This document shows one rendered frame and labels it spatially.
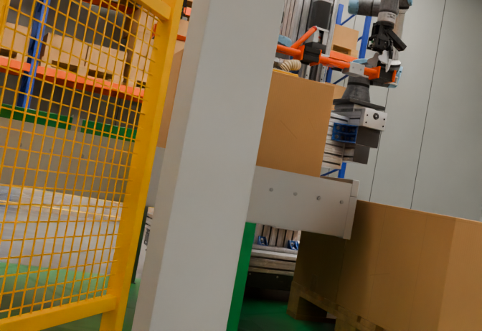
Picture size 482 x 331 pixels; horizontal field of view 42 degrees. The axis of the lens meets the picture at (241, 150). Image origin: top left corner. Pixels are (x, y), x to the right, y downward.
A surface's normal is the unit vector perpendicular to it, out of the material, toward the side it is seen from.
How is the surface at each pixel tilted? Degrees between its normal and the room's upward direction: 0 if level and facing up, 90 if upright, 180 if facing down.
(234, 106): 90
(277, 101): 90
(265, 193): 90
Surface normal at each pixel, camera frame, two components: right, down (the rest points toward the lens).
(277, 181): 0.33, 0.02
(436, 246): -0.93, -0.18
